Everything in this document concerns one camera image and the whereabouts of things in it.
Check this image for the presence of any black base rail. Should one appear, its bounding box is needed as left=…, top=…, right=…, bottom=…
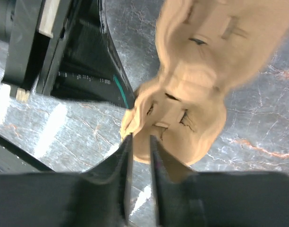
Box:
left=0, top=135, right=53, bottom=174

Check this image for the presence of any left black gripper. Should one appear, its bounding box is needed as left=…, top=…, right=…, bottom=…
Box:
left=1, top=0, right=135, bottom=109

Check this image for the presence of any cardboard cup carrier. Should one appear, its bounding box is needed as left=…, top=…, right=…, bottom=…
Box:
left=120, top=0, right=289, bottom=165

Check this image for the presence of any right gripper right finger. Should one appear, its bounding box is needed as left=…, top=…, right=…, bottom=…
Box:
left=150, top=136, right=289, bottom=227

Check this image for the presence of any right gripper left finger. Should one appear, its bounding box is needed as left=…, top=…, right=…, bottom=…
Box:
left=0, top=136, right=132, bottom=227

